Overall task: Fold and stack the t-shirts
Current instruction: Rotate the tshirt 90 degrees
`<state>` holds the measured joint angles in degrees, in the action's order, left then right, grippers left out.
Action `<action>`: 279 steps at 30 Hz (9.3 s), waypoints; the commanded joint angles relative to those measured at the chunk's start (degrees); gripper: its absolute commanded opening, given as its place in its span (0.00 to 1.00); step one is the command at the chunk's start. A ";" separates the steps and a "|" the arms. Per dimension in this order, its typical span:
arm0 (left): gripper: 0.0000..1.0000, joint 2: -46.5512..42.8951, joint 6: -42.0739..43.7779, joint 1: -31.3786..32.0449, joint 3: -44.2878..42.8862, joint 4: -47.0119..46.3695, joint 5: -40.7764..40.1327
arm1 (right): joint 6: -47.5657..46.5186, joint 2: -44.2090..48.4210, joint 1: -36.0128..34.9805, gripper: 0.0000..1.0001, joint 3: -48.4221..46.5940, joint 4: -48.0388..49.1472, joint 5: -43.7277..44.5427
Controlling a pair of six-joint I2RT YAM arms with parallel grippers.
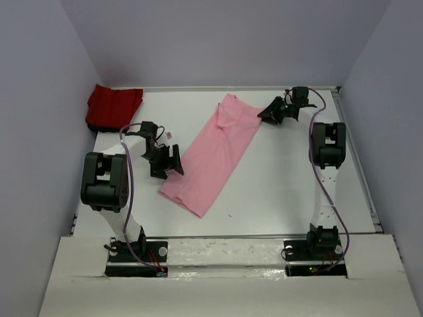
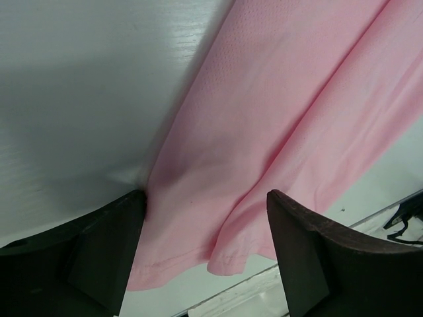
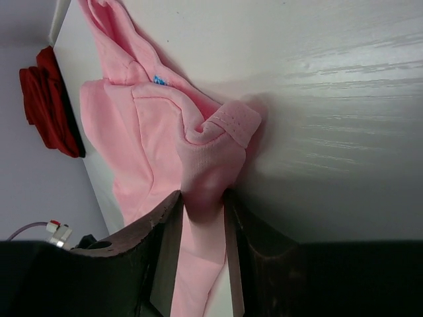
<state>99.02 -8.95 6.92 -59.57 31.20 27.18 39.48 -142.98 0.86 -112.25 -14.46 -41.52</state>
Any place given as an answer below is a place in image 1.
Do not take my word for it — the pink t shirt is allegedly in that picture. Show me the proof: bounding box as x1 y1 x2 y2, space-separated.
158 94 262 218

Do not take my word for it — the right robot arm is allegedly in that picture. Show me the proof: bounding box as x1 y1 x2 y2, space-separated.
257 87 346 263

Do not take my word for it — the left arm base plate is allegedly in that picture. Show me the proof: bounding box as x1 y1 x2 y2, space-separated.
103 238 169 278

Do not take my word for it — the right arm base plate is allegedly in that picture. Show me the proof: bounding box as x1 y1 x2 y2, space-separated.
281 239 348 277

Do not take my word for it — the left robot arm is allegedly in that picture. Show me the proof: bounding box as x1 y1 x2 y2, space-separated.
80 121 184 267

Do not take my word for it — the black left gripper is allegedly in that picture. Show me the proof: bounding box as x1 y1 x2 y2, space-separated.
141 145 184 180

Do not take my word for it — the red folded t shirt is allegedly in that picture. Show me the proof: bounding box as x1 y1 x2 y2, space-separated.
85 85 143 133

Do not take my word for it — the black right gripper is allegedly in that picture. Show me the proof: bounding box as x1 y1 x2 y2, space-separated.
257 96 295 124

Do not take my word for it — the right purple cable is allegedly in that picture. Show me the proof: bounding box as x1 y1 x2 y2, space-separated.
307 87 352 274

